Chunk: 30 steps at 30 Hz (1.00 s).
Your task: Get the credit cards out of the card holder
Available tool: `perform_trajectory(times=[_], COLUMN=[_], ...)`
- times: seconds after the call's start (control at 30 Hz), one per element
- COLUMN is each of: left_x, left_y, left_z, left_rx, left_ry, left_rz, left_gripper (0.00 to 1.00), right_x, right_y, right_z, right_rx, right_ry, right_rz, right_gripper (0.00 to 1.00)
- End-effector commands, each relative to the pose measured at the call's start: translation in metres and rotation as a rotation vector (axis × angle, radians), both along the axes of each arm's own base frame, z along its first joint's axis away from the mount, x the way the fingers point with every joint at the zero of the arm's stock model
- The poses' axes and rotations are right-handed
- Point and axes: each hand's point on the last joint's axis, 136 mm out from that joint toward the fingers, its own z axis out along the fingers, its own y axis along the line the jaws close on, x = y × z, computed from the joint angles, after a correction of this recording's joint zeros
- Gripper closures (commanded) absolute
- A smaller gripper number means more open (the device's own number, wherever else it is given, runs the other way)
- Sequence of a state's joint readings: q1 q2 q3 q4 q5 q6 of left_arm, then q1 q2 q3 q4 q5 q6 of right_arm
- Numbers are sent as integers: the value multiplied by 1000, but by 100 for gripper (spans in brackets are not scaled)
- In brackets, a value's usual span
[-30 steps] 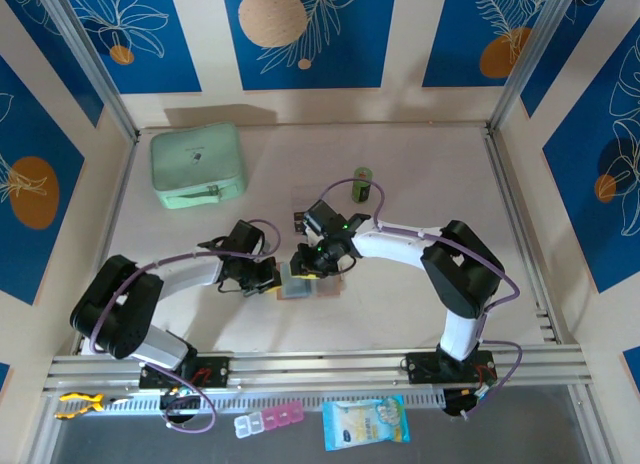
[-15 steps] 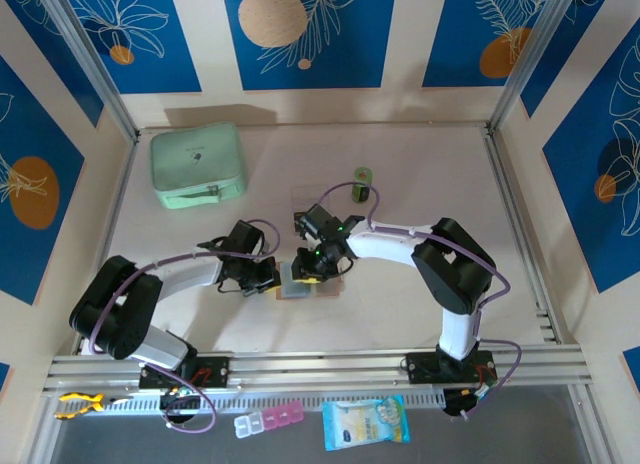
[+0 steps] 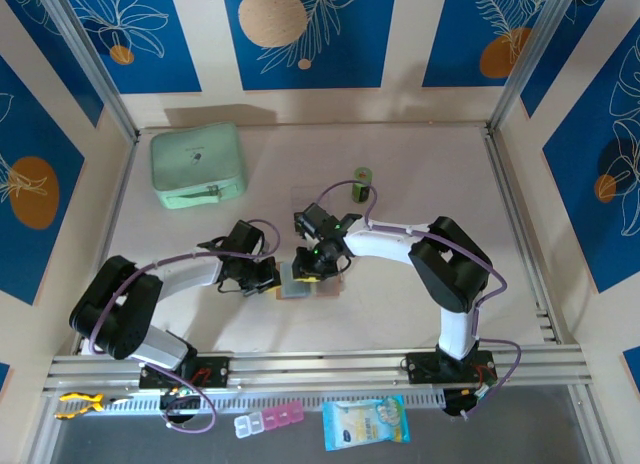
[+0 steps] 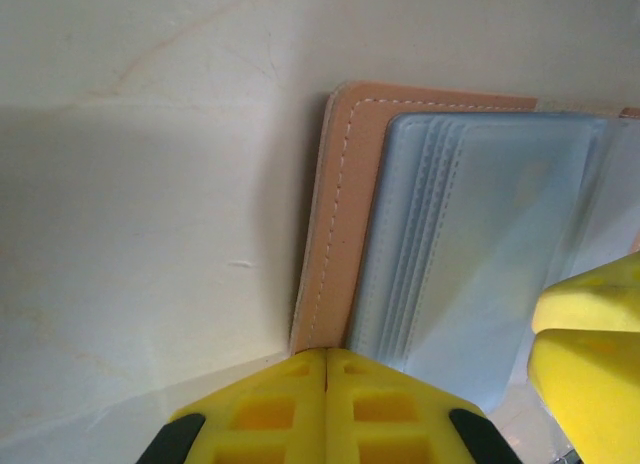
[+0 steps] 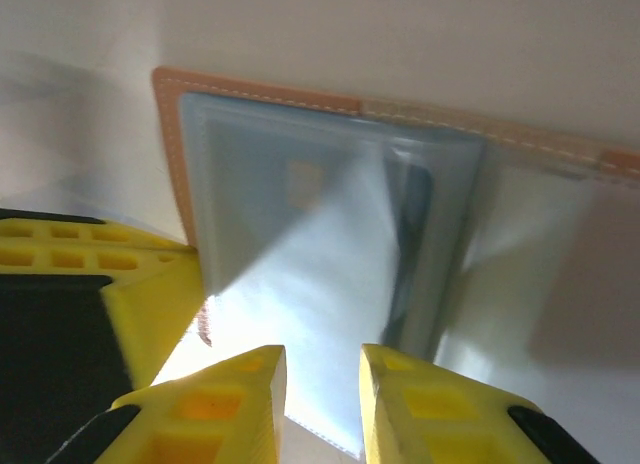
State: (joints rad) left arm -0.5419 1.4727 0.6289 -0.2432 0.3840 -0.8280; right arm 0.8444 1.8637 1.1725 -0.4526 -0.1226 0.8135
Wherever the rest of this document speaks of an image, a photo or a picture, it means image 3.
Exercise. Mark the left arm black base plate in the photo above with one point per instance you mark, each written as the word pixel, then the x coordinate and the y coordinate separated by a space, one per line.
pixel 215 371

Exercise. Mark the aluminium side rail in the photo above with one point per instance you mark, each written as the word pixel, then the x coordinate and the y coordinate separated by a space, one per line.
pixel 514 204
pixel 118 204

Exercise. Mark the aluminium front rail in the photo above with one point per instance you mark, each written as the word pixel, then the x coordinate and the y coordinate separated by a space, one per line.
pixel 310 366

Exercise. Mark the clear acrylic card stand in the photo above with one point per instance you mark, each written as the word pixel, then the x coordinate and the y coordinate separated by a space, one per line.
pixel 310 194

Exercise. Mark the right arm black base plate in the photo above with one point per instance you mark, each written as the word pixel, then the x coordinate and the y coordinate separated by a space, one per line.
pixel 420 366

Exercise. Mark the mint green zipper pouch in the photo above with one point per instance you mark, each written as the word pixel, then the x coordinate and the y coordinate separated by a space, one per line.
pixel 190 154

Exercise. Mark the pink white pill organizer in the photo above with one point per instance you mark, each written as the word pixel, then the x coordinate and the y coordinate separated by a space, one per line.
pixel 270 418

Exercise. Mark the aluminium corner post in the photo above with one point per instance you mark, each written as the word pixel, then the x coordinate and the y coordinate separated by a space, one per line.
pixel 89 59
pixel 534 59

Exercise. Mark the dark credit card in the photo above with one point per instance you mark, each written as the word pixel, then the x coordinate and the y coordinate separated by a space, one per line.
pixel 298 223

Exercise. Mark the green cylindrical can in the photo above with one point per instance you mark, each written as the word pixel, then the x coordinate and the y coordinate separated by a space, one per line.
pixel 364 174

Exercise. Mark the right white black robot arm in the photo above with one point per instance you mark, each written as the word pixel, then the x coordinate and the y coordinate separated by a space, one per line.
pixel 385 246

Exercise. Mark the blue snack packet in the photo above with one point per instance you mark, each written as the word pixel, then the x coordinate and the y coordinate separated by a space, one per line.
pixel 360 426

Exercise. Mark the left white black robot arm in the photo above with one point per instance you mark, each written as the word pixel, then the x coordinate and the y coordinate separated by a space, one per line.
pixel 190 276

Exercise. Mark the blue floral wall poster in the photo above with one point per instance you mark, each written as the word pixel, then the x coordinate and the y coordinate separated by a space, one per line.
pixel 165 59
pixel 450 44
pixel 60 56
pixel 575 49
pixel 350 59
pixel 50 259
pixel 632 364
pixel 4 376
pixel 590 209

